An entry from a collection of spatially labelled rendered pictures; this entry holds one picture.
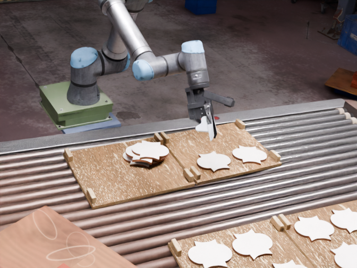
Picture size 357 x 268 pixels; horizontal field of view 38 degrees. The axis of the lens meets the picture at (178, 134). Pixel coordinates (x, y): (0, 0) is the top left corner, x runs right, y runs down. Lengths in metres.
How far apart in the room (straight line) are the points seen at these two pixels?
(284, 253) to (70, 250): 0.70
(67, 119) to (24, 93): 2.21
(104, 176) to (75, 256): 0.53
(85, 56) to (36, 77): 2.51
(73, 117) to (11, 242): 0.93
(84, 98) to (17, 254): 1.02
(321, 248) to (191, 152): 0.67
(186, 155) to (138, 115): 2.16
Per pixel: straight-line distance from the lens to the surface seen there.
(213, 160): 2.12
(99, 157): 2.08
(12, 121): 4.15
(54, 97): 2.45
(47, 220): 1.63
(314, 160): 2.33
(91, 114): 2.39
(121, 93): 4.58
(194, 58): 1.81
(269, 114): 2.61
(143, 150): 2.04
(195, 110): 1.81
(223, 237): 1.78
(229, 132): 2.34
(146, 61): 1.83
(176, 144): 2.20
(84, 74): 2.33
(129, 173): 2.00
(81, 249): 1.54
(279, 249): 1.80
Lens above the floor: 2.12
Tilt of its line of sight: 31 degrees down
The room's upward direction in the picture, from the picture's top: 8 degrees clockwise
